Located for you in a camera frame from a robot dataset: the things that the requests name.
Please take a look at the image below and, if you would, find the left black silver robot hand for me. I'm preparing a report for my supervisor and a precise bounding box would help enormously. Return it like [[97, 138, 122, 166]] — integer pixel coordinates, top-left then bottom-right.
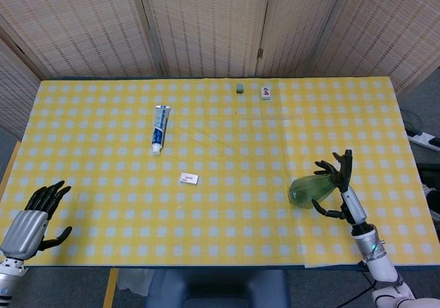
[[0, 180, 74, 261]]

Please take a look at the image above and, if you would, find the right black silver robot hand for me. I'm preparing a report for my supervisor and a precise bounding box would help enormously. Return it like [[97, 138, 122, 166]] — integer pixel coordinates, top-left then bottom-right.
[[311, 148, 368, 226]]

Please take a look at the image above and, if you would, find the green translucent spray bottle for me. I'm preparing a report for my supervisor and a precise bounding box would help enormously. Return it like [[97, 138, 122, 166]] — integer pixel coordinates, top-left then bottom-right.
[[287, 174, 340, 210]]

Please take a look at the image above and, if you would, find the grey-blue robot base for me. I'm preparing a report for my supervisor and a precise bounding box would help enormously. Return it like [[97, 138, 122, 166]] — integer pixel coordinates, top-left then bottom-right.
[[146, 269, 292, 308]]

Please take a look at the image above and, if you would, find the white power strip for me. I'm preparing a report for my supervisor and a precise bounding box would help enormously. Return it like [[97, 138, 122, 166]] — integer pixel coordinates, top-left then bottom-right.
[[407, 131, 440, 151]]

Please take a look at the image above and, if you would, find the yellow wooden table leg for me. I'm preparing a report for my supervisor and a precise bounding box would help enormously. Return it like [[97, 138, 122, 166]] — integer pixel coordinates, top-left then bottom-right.
[[102, 268, 120, 308]]

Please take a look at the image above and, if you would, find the yellow white checkered tablecloth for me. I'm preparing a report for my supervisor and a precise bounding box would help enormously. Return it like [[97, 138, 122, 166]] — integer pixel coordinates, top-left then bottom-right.
[[0, 76, 440, 268]]

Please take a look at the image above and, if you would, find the woven folding screen panel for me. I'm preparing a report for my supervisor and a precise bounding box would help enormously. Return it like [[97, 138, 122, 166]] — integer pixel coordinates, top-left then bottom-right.
[[135, 0, 274, 78], [256, 0, 350, 78], [311, 0, 440, 94], [0, 0, 165, 80], [0, 38, 41, 140]]

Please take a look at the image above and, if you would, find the small white red box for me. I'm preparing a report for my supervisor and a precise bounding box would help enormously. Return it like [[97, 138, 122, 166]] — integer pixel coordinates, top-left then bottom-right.
[[179, 172, 200, 186]]

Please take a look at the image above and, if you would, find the blue white toothpaste tube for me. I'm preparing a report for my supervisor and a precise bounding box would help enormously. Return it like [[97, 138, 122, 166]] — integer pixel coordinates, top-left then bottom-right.
[[151, 104, 172, 156]]

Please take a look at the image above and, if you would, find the black floor cable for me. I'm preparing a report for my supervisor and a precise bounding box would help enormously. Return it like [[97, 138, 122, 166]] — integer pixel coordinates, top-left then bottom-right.
[[399, 107, 428, 137]]

